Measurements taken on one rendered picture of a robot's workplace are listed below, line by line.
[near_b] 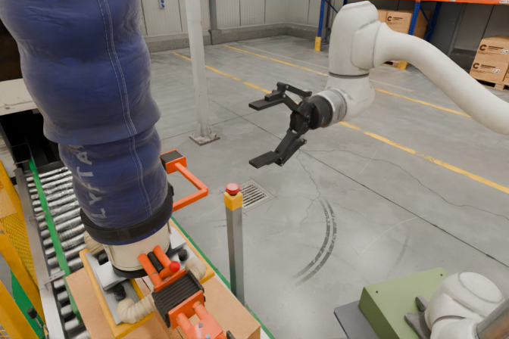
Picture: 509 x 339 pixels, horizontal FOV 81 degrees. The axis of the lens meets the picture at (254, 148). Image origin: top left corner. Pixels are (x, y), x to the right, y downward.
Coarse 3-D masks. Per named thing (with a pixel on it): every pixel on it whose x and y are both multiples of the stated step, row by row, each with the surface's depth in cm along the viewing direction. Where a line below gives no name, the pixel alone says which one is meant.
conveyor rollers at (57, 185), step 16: (32, 176) 229; (48, 176) 229; (64, 176) 233; (32, 192) 214; (48, 192) 213; (64, 192) 212; (64, 208) 198; (64, 224) 185; (80, 224) 184; (48, 240) 173; (80, 240) 175; (48, 256) 166; (80, 336) 126
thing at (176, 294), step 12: (180, 276) 71; (192, 276) 70; (156, 288) 67; (168, 288) 68; (180, 288) 68; (192, 288) 68; (204, 288) 68; (156, 300) 65; (168, 300) 66; (180, 300) 66; (192, 300) 65; (204, 300) 69; (168, 312) 62; (180, 312) 64; (192, 312) 67; (168, 324) 64
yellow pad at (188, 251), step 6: (180, 234) 100; (186, 240) 97; (186, 246) 95; (192, 246) 95; (174, 252) 93; (180, 252) 89; (186, 252) 90; (192, 252) 93; (174, 258) 91; (180, 258) 89; (186, 258) 90; (180, 264) 89; (210, 270) 87; (210, 276) 87
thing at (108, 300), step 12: (84, 252) 93; (84, 264) 89; (96, 264) 89; (96, 276) 85; (96, 288) 82; (108, 288) 82; (120, 288) 79; (132, 288) 82; (108, 300) 79; (120, 300) 79; (108, 312) 76; (108, 324) 74; (120, 324) 74; (132, 324) 74; (120, 336) 72
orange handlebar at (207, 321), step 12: (180, 168) 113; (192, 180) 106; (204, 192) 100; (180, 204) 95; (156, 252) 78; (144, 264) 75; (168, 264) 75; (156, 276) 72; (204, 312) 64; (180, 324) 62; (204, 324) 61; (216, 324) 61; (192, 336) 59; (204, 336) 59; (216, 336) 59
